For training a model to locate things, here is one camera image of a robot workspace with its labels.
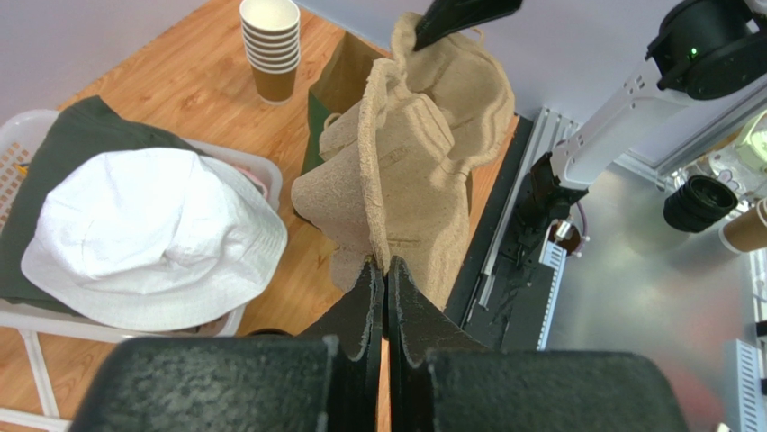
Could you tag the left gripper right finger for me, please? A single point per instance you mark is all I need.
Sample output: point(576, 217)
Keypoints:
point(444, 380)

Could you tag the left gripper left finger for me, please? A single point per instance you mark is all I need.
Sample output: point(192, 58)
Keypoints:
point(323, 379)

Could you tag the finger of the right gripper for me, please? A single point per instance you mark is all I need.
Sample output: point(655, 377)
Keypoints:
point(445, 17)

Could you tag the green paper bag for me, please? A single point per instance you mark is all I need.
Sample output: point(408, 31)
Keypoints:
point(340, 85)

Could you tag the single beige cup carrier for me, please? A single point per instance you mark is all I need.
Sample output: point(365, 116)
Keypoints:
point(393, 181)

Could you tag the black cup lid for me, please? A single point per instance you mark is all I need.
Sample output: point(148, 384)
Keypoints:
point(269, 332)

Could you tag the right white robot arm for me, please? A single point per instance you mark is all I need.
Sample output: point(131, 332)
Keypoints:
point(703, 51)

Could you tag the stack of paper cups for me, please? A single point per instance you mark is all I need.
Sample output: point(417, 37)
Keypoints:
point(271, 37)

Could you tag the pink cloth in basket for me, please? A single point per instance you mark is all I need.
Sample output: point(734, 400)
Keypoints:
point(262, 188)

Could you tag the white bucket hat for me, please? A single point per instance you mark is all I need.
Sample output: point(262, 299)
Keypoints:
point(246, 237)

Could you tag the white plastic basket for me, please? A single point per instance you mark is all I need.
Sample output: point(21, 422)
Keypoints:
point(21, 136)

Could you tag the olive green cloth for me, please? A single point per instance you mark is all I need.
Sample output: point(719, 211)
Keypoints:
point(72, 156)

